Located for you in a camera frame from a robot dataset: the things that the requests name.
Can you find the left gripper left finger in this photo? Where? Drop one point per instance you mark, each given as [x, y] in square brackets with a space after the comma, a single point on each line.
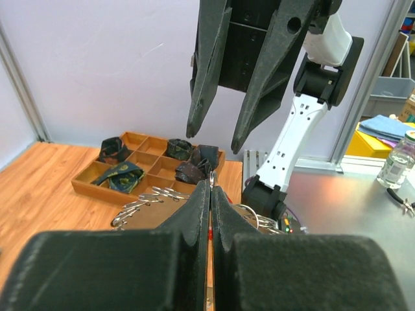
[145, 269]

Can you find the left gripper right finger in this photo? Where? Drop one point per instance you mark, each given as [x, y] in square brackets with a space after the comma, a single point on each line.
[255, 271]

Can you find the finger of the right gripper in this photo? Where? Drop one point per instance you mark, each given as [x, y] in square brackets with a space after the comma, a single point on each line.
[212, 31]
[285, 35]

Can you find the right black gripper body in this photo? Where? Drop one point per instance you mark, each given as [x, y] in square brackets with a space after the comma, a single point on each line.
[248, 27]

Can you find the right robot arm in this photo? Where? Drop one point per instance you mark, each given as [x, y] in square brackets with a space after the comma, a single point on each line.
[321, 77]

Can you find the rolled dark red tie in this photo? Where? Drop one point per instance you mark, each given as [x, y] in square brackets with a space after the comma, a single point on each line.
[203, 160]

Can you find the rolled blue patterned tie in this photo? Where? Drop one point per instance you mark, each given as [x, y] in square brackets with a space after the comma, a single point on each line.
[122, 177]

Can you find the wooden compartment tray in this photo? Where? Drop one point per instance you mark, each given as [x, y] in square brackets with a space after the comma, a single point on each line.
[135, 163]

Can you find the rolled dark tie right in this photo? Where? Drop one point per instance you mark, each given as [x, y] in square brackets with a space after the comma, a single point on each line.
[179, 149]

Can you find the grey storage crate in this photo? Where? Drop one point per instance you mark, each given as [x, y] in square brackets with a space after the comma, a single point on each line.
[388, 96]

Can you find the rolled black tie top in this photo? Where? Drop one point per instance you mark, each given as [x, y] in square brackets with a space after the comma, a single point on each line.
[113, 151]

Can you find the folded blue cloth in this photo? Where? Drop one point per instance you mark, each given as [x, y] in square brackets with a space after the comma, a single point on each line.
[385, 128]

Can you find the yellow plastic bin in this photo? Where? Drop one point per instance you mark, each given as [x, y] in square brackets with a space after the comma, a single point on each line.
[365, 145]

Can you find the clear glass bottle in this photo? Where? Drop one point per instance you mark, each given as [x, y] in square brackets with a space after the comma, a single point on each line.
[399, 163]

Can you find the black handled pliers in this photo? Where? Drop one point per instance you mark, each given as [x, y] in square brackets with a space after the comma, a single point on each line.
[408, 207]

